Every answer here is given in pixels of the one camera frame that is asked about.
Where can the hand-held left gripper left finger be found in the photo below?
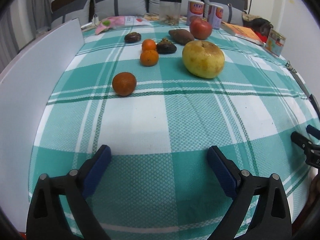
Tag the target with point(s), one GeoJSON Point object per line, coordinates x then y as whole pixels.
{"type": "Point", "coordinates": [98, 170]}

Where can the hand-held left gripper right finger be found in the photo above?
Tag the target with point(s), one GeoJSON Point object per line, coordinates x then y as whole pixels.
{"type": "Point", "coordinates": [222, 172]}

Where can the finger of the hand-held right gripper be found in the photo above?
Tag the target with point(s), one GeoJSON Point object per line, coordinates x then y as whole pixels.
{"type": "Point", "coordinates": [313, 131]}
{"type": "Point", "coordinates": [301, 140]}

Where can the dark orange tangerine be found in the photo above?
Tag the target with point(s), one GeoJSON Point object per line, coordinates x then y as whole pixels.
{"type": "Point", "coordinates": [124, 83]}

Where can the white cardboard box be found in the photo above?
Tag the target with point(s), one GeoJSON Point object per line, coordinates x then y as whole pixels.
{"type": "Point", "coordinates": [37, 92]}

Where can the large yellow pomelo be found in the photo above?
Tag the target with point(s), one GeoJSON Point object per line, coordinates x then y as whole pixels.
{"type": "Point", "coordinates": [203, 59]}

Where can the bright orange tangerine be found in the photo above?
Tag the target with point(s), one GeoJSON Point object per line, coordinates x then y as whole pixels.
{"type": "Point", "coordinates": [149, 45]}
{"type": "Point", "coordinates": [149, 58]}

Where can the dark cracked mangosteen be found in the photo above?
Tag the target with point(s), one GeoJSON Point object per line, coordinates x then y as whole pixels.
{"type": "Point", "coordinates": [165, 46]}

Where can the brown sweet potato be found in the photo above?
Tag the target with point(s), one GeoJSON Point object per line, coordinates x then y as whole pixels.
{"type": "Point", "coordinates": [181, 36]}

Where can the red apple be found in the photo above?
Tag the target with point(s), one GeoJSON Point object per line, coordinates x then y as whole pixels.
{"type": "Point", "coordinates": [200, 28]}

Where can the teal white checkered cloth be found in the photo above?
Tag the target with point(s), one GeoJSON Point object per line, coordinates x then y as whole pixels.
{"type": "Point", "coordinates": [175, 120]}

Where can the small orange printed box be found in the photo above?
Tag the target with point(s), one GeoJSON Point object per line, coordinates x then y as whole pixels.
{"type": "Point", "coordinates": [275, 42]}

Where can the dark bag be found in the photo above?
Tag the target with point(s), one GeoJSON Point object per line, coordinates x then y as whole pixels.
{"type": "Point", "coordinates": [261, 26]}

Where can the orange cover book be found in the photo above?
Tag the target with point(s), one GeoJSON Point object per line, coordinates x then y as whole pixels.
{"type": "Point", "coordinates": [243, 33]}

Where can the beige cloth item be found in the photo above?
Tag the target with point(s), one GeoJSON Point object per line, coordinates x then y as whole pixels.
{"type": "Point", "coordinates": [248, 17]}

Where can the dark round mangosteen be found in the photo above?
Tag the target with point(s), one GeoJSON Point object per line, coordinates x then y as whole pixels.
{"type": "Point", "coordinates": [132, 37]}

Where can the pink patterned bag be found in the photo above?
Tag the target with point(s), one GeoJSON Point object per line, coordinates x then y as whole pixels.
{"type": "Point", "coordinates": [110, 23]}

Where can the white power strip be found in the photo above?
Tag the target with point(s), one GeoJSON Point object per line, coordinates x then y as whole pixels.
{"type": "Point", "coordinates": [95, 20]}

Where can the pink labelled can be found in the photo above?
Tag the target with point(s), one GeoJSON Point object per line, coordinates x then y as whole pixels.
{"type": "Point", "coordinates": [195, 12]}
{"type": "Point", "coordinates": [215, 16]}

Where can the white pink packet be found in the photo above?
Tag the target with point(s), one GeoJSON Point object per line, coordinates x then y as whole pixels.
{"type": "Point", "coordinates": [136, 20]}

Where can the floral sofa cover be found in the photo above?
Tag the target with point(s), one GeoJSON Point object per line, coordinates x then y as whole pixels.
{"type": "Point", "coordinates": [153, 17]}

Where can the clear jar with black lid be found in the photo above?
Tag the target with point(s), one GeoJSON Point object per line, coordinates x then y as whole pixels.
{"type": "Point", "coordinates": [170, 11]}

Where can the grey curtain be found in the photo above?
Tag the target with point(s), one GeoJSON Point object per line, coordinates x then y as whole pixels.
{"type": "Point", "coordinates": [22, 12]}

